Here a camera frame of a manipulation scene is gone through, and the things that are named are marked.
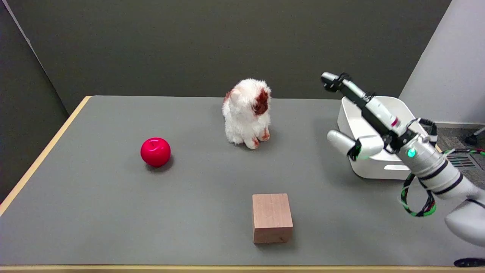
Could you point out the black object at table edge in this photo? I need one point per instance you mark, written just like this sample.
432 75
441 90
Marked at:
470 262

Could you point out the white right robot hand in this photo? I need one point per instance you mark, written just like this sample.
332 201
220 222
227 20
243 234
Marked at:
373 110

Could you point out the white brown plush toy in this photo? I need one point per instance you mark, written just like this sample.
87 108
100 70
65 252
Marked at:
248 113

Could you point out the white plastic bin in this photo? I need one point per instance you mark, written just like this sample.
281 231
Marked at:
379 159

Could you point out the chair caster leg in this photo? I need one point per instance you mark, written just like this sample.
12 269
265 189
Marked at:
475 137

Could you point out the wooden cube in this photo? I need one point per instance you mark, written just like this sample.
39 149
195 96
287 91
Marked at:
271 218

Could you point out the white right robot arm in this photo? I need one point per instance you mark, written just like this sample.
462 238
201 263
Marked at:
439 172

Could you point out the red apple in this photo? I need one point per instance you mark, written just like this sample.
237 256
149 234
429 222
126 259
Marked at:
155 152

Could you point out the floor vent grille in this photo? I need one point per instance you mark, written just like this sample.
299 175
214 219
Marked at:
461 161

